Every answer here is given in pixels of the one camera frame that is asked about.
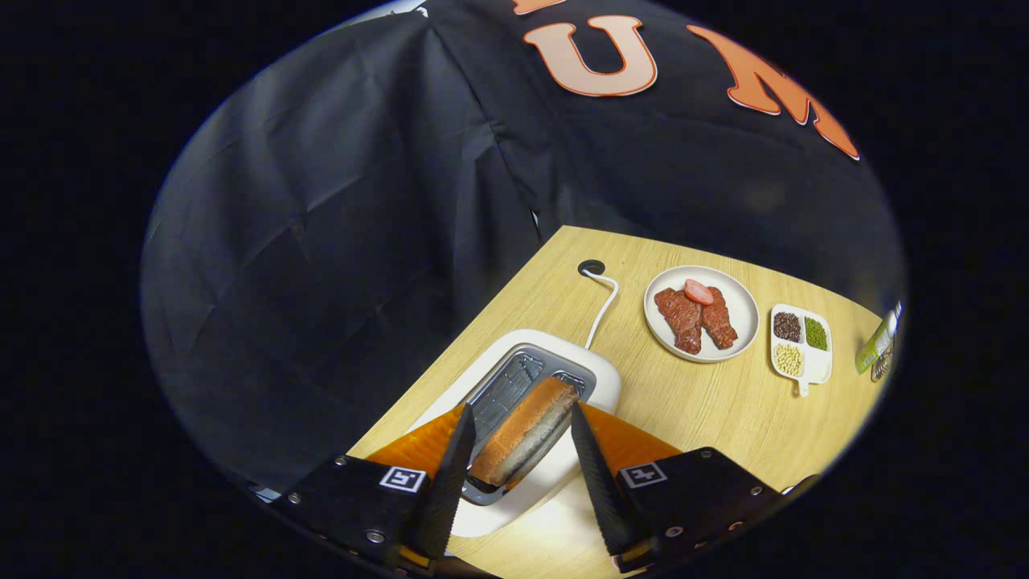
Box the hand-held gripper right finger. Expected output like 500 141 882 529
569 400 785 573

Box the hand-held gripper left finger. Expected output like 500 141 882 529
273 402 477 572

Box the toasted bread slice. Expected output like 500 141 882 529
469 376 580 487

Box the white toaster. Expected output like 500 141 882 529
406 328 622 538

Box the brown meat piece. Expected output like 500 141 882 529
654 288 704 355
701 287 738 349

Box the grey round plate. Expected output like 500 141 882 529
643 265 760 364

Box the white divided dish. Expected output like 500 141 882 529
769 303 834 398

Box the black backdrop cloth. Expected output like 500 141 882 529
141 0 909 499

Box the green label metal bottle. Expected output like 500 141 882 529
855 302 903 376

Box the white toaster cable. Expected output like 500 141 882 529
580 269 620 351

